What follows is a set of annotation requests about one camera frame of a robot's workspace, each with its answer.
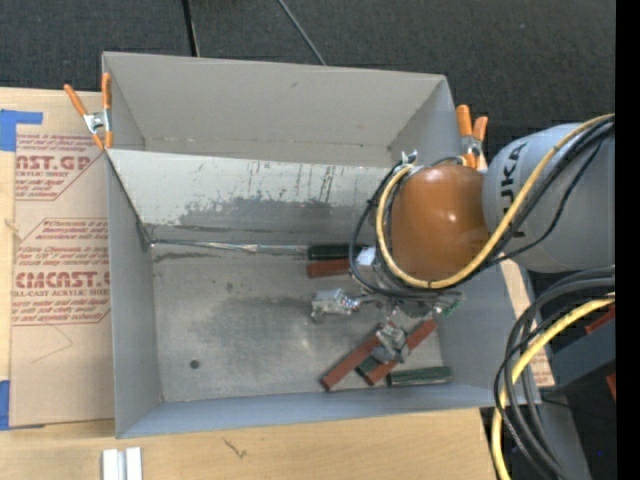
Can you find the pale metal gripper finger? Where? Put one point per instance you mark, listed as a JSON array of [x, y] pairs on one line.
[[330, 302], [392, 343]]

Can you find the dark green flat block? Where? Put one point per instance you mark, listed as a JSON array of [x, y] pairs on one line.
[[367, 365], [420, 375], [327, 252]]

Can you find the long red-brown flat block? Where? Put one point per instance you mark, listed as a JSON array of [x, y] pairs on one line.
[[350, 365]]

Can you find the grey metal bin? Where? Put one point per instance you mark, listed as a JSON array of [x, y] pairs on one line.
[[250, 328]]

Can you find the brown cardboard board, red print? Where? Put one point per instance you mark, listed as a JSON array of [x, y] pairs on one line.
[[60, 348]]

